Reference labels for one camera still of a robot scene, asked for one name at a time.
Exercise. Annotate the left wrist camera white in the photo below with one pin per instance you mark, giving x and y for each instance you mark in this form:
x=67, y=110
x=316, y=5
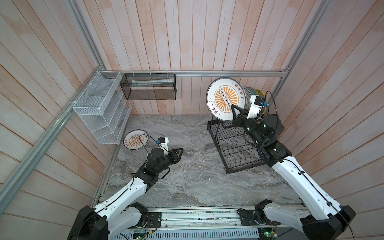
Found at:
x=163, y=144

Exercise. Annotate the orange sunburst plate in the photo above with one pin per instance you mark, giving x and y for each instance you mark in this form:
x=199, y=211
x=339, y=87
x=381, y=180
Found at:
x=222, y=93
x=135, y=139

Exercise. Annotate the left aluminium frame bar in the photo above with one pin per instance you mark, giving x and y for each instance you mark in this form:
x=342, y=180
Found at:
x=30, y=161

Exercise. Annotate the yellow woven round plate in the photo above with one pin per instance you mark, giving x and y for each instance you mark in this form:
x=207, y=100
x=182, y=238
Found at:
x=262, y=103

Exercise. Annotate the right aluminium frame post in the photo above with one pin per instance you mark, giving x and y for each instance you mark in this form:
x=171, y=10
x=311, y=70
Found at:
x=308, y=19

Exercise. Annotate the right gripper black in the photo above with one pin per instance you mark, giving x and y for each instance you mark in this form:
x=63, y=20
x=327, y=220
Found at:
x=236, y=108

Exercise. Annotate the horizontal aluminium frame bar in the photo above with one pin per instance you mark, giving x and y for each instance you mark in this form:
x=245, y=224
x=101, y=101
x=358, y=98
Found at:
x=218, y=73

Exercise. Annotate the white wire mesh shelf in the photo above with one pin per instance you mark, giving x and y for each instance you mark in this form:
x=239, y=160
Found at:
x=102, y=109

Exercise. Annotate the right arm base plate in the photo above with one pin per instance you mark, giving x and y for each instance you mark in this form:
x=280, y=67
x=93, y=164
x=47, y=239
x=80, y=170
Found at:
x=247, y=217

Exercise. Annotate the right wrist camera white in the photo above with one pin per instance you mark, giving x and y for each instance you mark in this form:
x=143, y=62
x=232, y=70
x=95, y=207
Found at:
x=255, y=107

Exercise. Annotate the black mesh wall basket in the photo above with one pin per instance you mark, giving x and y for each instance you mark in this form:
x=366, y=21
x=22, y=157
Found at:
x=139, y=87

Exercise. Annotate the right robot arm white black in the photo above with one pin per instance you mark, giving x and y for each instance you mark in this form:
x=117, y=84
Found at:
x=325, y=219

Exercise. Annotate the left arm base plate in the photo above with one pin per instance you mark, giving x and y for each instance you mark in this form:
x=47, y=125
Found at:
x=150, y=220

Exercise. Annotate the aluminium mounting rail base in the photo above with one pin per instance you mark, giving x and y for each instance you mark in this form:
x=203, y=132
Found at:
x=199, y=222

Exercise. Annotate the mint green flower plate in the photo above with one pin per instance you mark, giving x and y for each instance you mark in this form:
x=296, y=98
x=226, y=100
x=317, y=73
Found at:
x=249, y=92

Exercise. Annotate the black two-tier dish rack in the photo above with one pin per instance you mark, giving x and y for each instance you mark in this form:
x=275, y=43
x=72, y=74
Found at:
x=234, y=147

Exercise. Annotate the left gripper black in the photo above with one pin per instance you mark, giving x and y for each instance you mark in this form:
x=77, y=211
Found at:
x=175, y=155

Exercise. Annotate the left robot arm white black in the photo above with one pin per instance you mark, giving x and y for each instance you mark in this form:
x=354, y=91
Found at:
x=120, y=212

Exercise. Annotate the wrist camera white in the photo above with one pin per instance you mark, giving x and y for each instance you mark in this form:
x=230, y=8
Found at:
x=163, y=144
x=255, y=107

